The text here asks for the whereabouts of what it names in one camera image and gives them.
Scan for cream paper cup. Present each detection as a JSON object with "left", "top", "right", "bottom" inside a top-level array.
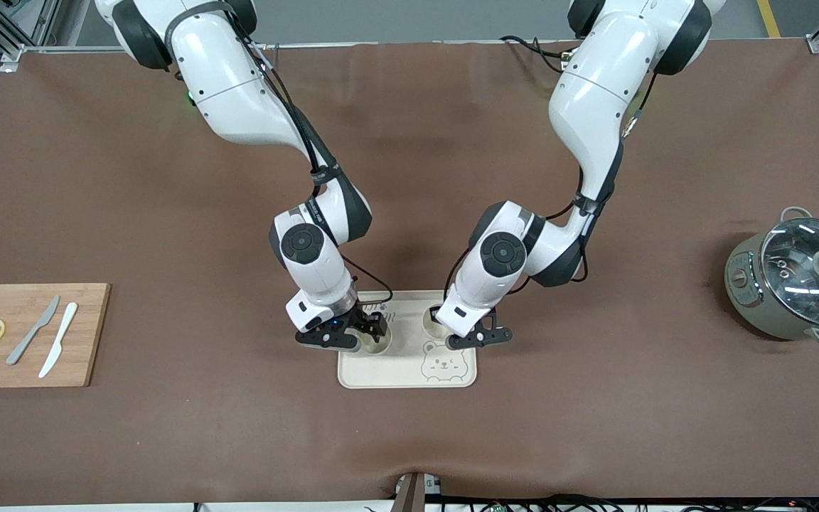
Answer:
[
  {"left": 356, "top": 324, "right": 392, "bottom": 355},
  {"left": 422, "top": 304, "right": 454, "bottom": 339}
]

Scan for cream bear print tray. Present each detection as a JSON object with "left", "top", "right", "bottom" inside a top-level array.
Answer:
[{"left": 338, "top": 289, "right": 478, "bottom": 390}]

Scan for white plastic knife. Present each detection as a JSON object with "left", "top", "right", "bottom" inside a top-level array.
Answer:
[{"left": 38, "top": 302, "right": 79, "bottom": 379}]

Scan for glass pot lid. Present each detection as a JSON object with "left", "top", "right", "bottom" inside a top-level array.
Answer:
[{"left": 760, "top": 218, "right": 819, "bottom": 328}]

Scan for grey plastic knife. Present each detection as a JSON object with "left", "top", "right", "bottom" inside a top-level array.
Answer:
[{"left": 6, "top": 295, "right": 60, "bottom": 366}]

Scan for black cables under table edge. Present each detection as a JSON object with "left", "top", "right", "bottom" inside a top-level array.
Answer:
[{"left": 363, "top": 494, "right": 819, "bottom": 512}]

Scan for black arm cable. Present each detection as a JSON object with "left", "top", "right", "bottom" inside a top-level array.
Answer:
[
  {"left": 228, "top": 11, "right": 395, "bottom": 303},
  {"left": 444, "top": 71, "right": 659, "bottom": 296}
]

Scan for black cable on table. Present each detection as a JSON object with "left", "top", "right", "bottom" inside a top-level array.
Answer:
[{"left": 498, "top": 34, "right": 575, "bottom": 72}]

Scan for metal table edge bracket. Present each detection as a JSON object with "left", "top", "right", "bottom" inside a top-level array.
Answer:
[{"left": 392, "top": 471, "right": 443, "bottom": 512}]

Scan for wooden cutting board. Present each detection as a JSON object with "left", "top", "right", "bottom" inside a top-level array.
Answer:
[{"left": 0, "top": 283, "right": 111, "bottom": 389}]

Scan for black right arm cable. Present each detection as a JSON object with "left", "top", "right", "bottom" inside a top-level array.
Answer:
[{"left": 228, "top": 11, "right": 395, "bottom": 303}]

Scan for grey pot with glass lid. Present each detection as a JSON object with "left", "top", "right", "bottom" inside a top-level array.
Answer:
[{"left": 724, "top": 206, "right": 819, "bottom": 349}]

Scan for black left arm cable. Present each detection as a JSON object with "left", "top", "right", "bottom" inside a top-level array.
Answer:
[{"left": 444, "top": 71, "right": 659, "bottom": 296}]

